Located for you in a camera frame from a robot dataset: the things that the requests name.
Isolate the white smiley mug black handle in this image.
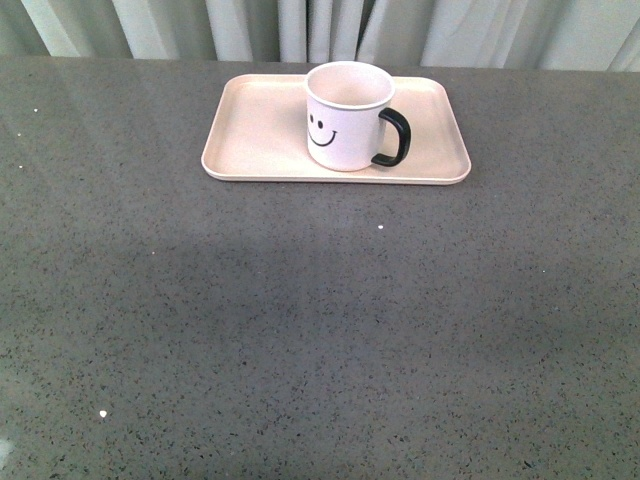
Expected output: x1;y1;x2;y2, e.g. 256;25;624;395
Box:
304;61;412;172

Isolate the cream rectangular tray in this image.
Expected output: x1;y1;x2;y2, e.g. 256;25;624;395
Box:
201;74;471;185

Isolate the grey-white curtain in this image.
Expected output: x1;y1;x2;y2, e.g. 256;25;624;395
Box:
1;0;639;72

